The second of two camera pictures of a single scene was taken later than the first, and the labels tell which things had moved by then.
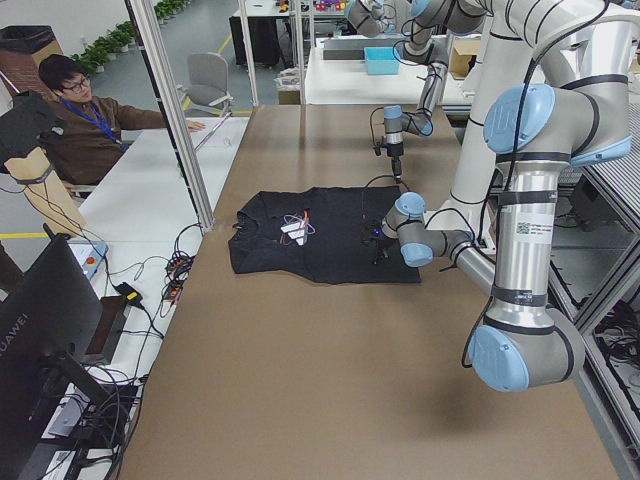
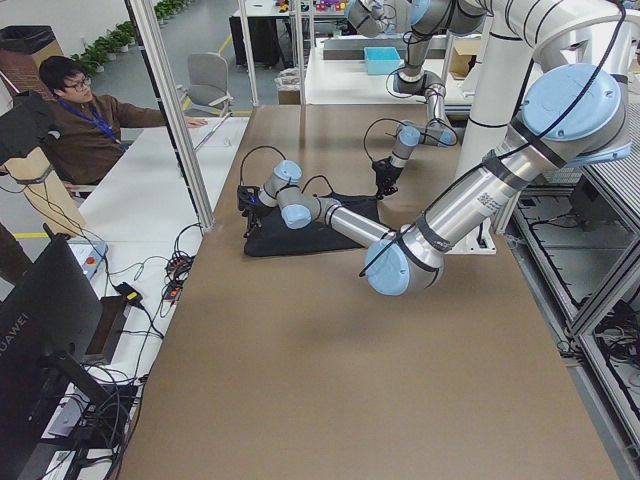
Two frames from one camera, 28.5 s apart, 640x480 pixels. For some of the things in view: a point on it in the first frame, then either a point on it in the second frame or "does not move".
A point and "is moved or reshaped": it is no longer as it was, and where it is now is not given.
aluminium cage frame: x=144 y=24 does not move
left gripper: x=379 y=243 → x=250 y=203
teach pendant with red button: x=89 y=255 does not move
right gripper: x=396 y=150 → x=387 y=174
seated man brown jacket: x=93 y=130 does not move
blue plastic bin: x=381 y=60 does not move
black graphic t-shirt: x=316 y=232 is moved or reshaped
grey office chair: x=208 y=75 does not move
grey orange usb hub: x=177 y=268 does not move
